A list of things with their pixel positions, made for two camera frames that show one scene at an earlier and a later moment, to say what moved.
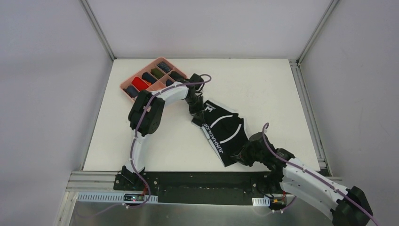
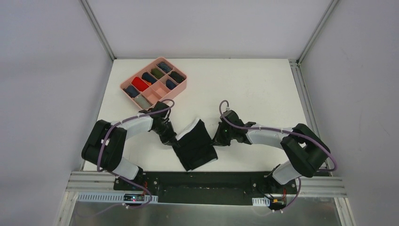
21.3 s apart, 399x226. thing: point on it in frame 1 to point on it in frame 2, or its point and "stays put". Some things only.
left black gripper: (197, 115) to (170, 137)
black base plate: (202, 187) stays put
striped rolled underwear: (164, 67) stays put
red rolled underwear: (139, 84) stays put
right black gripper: (244, 153) to (218, 137)
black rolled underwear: (176, 76) stays put
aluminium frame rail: (92, 181) stays put
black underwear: (225, 130) to (195, 146)
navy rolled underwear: (147, 76) stays put
